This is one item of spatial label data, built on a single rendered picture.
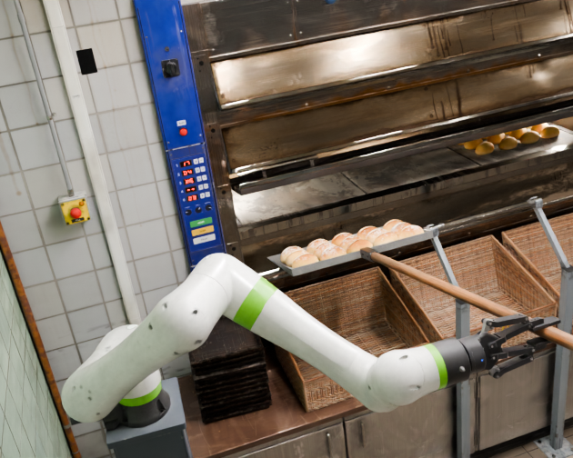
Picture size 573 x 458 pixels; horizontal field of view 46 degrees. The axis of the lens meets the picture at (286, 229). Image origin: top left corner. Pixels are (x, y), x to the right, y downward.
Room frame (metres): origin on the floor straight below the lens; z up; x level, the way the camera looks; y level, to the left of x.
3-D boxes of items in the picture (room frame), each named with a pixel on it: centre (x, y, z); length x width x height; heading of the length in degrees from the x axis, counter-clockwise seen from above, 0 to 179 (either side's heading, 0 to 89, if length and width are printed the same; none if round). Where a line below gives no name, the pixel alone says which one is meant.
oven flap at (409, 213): (2.75, -0.67, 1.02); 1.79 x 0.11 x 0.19; 105
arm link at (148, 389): (1.44, 0.46, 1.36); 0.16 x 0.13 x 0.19; 154
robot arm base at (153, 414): (1.44, 0.51, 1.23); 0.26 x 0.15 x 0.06; 101
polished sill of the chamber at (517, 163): (2.78, -0.66, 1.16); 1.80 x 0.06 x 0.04; 105
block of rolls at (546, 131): (3.33, -1.12, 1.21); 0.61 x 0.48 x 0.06; 15
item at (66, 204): (2.32, 0.77, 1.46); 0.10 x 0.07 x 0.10; 105
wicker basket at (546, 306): (2.50, -0.77, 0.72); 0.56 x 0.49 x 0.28; 106
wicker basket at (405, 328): (2.35, -0.19, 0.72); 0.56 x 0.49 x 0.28; 105
